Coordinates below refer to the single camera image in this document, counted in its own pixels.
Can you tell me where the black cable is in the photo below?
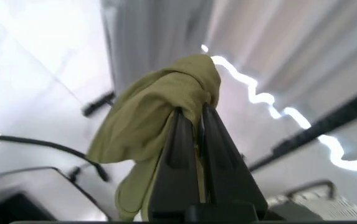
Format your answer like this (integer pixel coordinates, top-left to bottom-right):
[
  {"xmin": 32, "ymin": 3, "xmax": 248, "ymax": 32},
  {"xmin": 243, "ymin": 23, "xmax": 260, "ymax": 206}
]
[{"xmin": 0, "ymin": 127, "xmax": 110, "ymax": 184}]

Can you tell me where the white laundry basket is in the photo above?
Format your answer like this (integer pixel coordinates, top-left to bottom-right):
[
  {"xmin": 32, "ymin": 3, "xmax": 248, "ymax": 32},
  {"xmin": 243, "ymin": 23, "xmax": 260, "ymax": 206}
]
[{"xmin": 267, "ymin": 179, "xmax": 357, "ymax": 222}]

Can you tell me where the green garment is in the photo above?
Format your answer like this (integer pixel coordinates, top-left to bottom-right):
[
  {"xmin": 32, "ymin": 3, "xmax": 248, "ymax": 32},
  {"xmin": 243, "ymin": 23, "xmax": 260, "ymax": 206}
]
[{"xmin": 86, "ymin": 54, "xmax": 222, "ymax": 222}]

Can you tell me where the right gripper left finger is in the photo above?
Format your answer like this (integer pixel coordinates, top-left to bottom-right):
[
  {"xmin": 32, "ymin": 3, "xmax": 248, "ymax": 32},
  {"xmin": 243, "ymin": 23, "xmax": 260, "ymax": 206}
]
[{"xmin": 148, "ymin": 107, "xmax": 201, "ymax": 222}]

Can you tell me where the black clothes rack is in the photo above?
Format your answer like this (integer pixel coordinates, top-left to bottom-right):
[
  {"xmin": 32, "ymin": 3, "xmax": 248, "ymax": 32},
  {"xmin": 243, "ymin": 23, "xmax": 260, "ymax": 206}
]
[{"xmin": 81, "ymin": 83, "xmax": 357, "ymax": 172}]

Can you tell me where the white curtain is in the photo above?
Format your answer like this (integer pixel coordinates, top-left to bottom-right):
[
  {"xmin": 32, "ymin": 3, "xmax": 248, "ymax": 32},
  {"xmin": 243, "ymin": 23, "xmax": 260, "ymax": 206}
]
[{"xmin": 100, "ymin": 0, "xmax": 357, "ymax": 190}]

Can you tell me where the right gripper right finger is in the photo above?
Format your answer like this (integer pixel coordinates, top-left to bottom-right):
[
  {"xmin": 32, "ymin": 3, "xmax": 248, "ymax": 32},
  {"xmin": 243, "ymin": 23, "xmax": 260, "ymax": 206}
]
[{"xmin": 201, "ymin": 102, "xmax": 269, "ymax": 220}]

